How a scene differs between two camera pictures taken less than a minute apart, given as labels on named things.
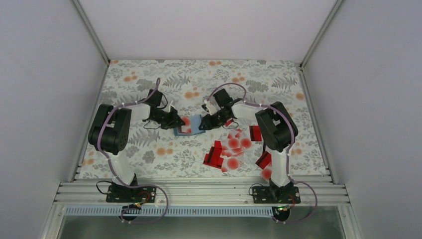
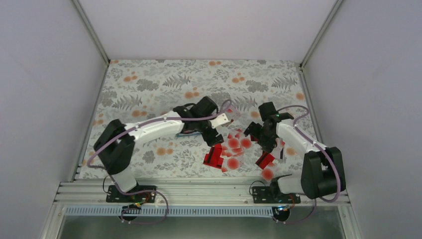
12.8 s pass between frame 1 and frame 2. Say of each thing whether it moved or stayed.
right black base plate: stayed
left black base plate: stayed
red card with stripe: stayed
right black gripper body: moved
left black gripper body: moved
